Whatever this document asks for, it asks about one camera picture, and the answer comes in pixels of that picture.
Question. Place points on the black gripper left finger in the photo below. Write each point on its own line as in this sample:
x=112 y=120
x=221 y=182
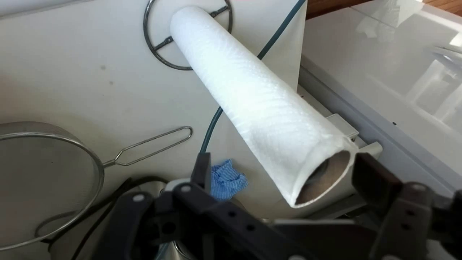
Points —
x=192 y=226

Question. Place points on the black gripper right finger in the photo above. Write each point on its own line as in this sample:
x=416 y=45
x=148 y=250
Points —
x=413 y=221

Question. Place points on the white paper towel roll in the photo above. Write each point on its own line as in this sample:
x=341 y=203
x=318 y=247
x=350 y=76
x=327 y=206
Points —
x=250 y=96

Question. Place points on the small crumpled blue cloth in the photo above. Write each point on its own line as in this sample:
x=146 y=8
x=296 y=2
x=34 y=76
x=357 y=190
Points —
x=229 y=181

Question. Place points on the robot cart table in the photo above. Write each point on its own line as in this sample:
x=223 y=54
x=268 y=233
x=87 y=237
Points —
x=384 y=73

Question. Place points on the metal mesh strainer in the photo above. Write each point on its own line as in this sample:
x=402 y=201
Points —
x=44 y=182

